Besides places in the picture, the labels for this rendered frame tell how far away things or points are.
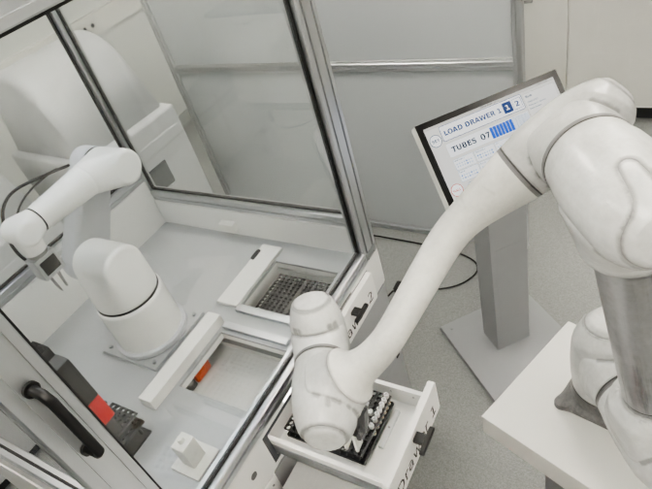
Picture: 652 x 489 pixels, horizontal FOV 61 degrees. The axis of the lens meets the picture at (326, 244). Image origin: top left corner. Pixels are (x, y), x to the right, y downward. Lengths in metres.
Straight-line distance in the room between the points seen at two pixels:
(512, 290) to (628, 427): 1.28
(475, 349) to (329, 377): 1.74
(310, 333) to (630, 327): 0.51
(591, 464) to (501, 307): 1.10
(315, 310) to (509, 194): 0.39
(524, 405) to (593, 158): 0.85
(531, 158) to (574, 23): 2.99
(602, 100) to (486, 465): 1.71
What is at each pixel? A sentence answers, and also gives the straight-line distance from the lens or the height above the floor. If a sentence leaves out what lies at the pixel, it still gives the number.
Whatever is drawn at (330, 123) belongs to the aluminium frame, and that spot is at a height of 1.43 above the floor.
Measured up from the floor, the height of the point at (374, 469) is 0.84.
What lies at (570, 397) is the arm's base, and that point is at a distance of 1.49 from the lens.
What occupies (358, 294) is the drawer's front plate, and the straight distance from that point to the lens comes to 1.67.
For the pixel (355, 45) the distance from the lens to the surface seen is 2.79.
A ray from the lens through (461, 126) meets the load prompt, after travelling 1.88.
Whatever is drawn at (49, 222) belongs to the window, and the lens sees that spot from 0.92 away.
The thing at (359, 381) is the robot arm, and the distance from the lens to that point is 0.92.
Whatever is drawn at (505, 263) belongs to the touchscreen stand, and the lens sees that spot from 2.25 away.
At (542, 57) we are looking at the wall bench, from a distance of 3.96.
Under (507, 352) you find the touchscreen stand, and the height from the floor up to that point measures 0.04.
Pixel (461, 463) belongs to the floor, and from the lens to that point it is 2.37.
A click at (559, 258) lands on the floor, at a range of 3.06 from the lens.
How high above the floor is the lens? 2.09
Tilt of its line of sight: 38 degrees down
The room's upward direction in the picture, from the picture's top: 18 degrees counter-clockwise
